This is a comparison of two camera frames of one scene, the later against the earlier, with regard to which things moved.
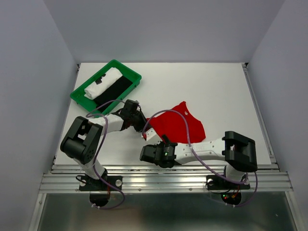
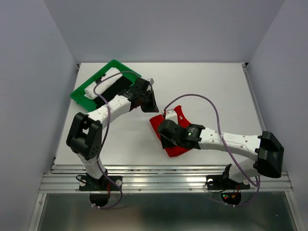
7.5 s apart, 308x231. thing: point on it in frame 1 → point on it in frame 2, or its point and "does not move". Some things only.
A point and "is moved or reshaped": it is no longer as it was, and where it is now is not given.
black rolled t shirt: (114, 92) does not move
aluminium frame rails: (269, 177) does not move
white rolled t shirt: (93, 90) does not move
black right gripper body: (160, 145) → (166, 142)
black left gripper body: (138, 121) → (147, 103)
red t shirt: (171, 124) is moved or reshaped
